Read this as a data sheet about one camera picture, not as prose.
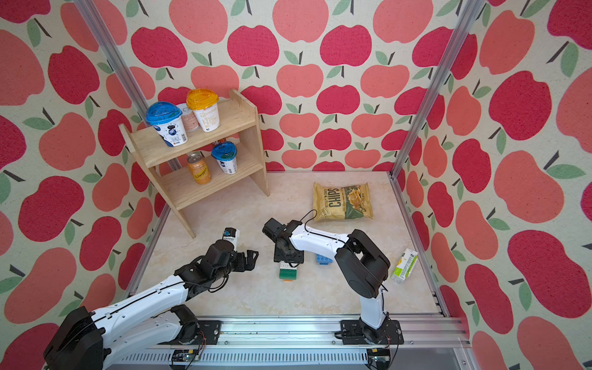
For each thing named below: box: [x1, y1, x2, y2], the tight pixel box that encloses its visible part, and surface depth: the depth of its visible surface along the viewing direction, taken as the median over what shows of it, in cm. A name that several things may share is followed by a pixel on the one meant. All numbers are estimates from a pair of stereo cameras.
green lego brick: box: [279, 268, 298, 280], surface depth 86 cm
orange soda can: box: [187, 151, 212, 185], surface depth 84 cm
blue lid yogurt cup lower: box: [211, 141, 238, 175], surface depth 88 cm
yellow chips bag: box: [312, 182, 374, 221], surface depth 103 cm
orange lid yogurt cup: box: [186, 88, 221, 133], surface depth 71 cm
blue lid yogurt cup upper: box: [145, 100, 189, 148], surface depth 66 cm
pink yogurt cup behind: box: [181, 107, 201, 133], surface depth 75 cm
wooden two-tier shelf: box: [118, 90, 270, 239], surface depth 81 cm
